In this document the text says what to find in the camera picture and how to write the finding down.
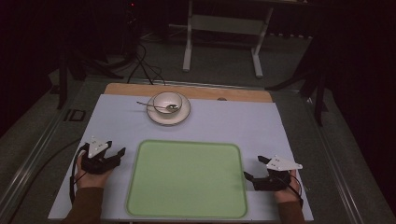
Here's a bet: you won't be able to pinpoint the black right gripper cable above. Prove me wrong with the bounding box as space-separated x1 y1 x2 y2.
289 174 304 209

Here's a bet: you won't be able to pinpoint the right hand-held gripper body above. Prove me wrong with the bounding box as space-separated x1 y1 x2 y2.
252 155 304 191

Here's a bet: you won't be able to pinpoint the green square tray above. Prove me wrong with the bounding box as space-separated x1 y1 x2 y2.
125 139 249 219

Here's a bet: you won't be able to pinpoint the black stand leg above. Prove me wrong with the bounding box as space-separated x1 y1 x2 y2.
56 49 69 110

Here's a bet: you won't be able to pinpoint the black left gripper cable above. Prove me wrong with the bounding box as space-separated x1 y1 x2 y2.
69 143 90 205

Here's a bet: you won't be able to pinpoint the black floor cables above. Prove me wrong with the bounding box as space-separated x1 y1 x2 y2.
126 42 166 87

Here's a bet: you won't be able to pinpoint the person's right hand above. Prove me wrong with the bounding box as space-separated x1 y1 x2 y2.
273 169 302 204

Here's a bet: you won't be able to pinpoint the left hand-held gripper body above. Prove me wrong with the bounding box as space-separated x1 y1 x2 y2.
81 136 121 175

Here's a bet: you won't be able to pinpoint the black rectangular floor bracket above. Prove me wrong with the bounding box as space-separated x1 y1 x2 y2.
63 108 87 122

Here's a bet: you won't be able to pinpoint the pale table cover sheet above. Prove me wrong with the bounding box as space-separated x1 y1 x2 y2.
48 93 315 222

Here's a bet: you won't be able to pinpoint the dark device with red light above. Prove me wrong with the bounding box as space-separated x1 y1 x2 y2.
124 0 139 64

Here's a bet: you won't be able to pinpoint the black tripod stand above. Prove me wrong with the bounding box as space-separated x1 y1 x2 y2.
265 36 330 127

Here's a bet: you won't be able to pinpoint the white bowl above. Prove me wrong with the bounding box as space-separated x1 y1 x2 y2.
152 91 184 116

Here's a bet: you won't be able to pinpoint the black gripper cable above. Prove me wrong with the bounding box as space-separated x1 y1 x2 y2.
69 143 90 205
289 174 304 209

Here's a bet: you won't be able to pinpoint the white round plate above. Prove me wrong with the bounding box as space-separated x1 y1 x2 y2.
146 91 191 127

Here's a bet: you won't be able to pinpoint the metal spoon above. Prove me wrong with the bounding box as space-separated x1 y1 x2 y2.
135 101 180 113

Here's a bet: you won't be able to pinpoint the white metal stand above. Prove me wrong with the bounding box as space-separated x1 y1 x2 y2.
181 0 275 79

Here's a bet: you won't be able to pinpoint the person's left hand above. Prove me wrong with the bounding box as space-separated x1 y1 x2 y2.
76 154 114 189

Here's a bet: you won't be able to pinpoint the black cable on floor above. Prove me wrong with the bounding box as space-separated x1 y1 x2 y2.
6 138 82 223

